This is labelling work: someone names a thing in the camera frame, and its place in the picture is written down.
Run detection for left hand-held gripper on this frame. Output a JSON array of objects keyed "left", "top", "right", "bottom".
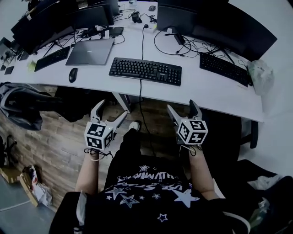
[{"left": 84, "top": 99, "right": 128, "bottom": 152}]

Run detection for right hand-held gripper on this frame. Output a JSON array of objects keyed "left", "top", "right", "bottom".
[{"left": 167, "top": 99, "right": 209, "bottom": 146}]

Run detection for black wired keyboard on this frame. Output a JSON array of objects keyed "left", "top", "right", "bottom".
[{"left": 109, "top": 57, "right": 183, "bottom": 87}]

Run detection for person's right forearm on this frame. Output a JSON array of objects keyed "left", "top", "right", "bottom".
[{"left": 187, "top": 144, "right": 221, "bottom": 201}]

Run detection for person's left forearm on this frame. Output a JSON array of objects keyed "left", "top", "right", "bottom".
[{"left": 75, "top": 149, "right": 103, "bottom": 195}]

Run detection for wide black keyboard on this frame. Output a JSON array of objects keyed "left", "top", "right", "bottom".
[{"left": 199, "top": 52, "right": 250, "bottom": 88}]

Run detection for small slim black keyboard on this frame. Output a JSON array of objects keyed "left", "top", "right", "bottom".
[{"left": 34, "top": 46, "right": 71, "bottom": 73}]

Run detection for person's white shoe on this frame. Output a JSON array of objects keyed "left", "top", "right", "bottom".
[{"left": 129, "top": 121, "right": 142, "bottom": 132}]

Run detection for person's black trouser leg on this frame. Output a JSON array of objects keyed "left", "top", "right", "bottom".
[{"left": 104, "top": 128, "right": 144, "bottom": 190}]

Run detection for black computer mouse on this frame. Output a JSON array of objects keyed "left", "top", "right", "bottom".
[{"left": 68, "top": 67, "right": 79, "bottom": 83}]

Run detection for grey closed laptop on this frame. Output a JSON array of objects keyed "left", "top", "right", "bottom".
[{"left": 65, "top": 38, "right": 115, "bottom": 67}]

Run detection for black tablet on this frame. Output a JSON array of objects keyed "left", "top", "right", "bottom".
[{"left": 107, "top": 27, "right": 125, "bottom": 37}]

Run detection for clear plastic bag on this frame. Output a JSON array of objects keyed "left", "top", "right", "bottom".
[{"left": 247, "top": 59, "right": 275, "bottom": 96}]

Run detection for grey jacket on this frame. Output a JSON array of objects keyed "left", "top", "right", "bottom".
[{"left": 0, "top": 81, "right": 62, "bottom": 131}]

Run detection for black flat monitor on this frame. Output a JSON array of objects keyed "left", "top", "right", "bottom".
[{"left": 156, "top": 5, "right": 199, "bottom": 36}]

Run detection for large black monitor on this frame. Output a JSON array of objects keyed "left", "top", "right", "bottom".
[{"left": 192, "top": 0, "right": 278, "bottom": 62}]

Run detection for person's black star-print shirt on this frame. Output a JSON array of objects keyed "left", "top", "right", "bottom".
[{"left": 49, "top": 153, "right": 250, "bottom": 234}]

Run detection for black power adapter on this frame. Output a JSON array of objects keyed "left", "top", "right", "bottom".
[{"left": 131, "top": 11, "right": 143, "bottom": 24}]

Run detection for cardboard box with bags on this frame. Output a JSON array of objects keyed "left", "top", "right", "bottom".
[{"left": 0, "top": 165, "right": 54, "bottom": 207}]

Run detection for black monitor back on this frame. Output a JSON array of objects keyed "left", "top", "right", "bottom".
[{"left": 87, "top": 0, "right": 121, "bottom": 26}]

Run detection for white crumpled bag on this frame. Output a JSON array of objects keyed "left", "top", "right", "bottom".
[{"left": 247, "top": 174, "right": 287, "bottom": 191}]

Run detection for black curved monitor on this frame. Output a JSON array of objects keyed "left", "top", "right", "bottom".
[{"left": 11, "top": 0, "right": 109, "bottom": 55}]

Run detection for black keyboard cable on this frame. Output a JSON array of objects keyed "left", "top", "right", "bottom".
[{"left": 139, "top": 24, "right": 158, "bottom": 158}]

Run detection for tangled black cables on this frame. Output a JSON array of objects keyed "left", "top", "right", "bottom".
[{"left": 153, "top": 26, "right": 232, "bottom": 58}]

